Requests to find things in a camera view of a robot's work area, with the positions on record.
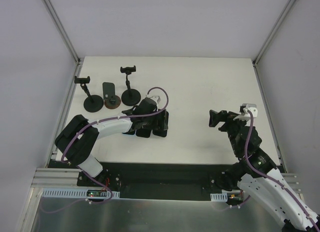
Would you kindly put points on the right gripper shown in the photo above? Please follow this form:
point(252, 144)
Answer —
point(225, 119)

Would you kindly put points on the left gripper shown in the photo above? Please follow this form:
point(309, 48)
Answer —
point(155, 123)

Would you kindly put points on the black phone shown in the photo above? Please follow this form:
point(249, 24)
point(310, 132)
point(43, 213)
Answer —
point(161, 124)
point(144, 133)

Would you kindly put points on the light blue phone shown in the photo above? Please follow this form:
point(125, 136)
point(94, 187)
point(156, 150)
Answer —
point(129, 133)

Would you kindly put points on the brown-base phone stand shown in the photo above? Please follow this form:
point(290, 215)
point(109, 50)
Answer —
point(111, 100)

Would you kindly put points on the black round-base phone stand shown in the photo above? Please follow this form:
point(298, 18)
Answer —
point(93, 103)

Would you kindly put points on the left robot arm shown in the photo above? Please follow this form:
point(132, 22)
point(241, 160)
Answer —
point(77, 139)

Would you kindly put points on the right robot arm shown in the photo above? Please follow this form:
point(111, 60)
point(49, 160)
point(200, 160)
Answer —
point(256, 173)

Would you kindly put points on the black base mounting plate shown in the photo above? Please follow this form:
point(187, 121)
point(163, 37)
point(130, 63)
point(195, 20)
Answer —
point(193, 182)

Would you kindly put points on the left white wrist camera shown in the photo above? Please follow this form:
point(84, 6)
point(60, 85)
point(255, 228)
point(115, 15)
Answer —
point(155, 98)

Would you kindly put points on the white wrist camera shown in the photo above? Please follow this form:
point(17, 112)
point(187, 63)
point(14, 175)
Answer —
point(155, 98)
point(247, 112)

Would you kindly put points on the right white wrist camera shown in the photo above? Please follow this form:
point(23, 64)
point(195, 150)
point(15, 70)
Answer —
point(247, 112)

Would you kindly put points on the right white cable duct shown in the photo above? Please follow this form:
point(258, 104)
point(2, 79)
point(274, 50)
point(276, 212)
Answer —
point(219, 197)

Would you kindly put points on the white cable duct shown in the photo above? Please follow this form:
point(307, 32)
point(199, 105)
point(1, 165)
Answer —
point(79, 193)
point(219, 197)

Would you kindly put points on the left white cable duct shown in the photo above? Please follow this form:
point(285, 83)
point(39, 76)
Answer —
point(79, 193)

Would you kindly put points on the left aluminium frame post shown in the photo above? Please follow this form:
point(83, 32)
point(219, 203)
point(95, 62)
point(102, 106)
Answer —
point(61, 30)

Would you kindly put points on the aluminium frame post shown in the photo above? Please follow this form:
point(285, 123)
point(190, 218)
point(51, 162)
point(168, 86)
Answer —
point(273, 32)
point(61, 30)

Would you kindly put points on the right aluminium frame post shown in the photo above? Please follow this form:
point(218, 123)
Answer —
point(273, 32)

